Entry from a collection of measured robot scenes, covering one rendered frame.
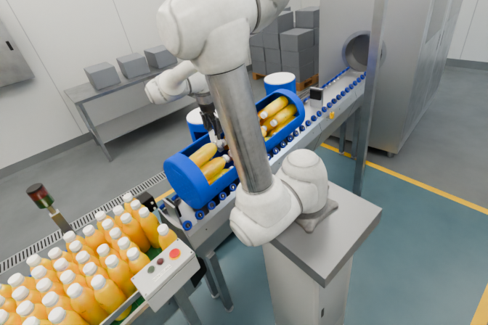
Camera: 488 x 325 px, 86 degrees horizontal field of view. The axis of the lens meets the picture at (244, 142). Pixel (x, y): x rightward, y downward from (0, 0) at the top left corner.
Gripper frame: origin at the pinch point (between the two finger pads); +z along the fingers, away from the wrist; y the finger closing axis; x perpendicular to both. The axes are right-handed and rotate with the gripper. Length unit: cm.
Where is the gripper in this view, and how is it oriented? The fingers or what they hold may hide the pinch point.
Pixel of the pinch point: (215, 138)
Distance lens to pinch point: 132.3
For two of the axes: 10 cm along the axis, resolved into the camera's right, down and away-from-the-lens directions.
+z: 1.4, 8.2, 5.6
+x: -6.7, 4.9, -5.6
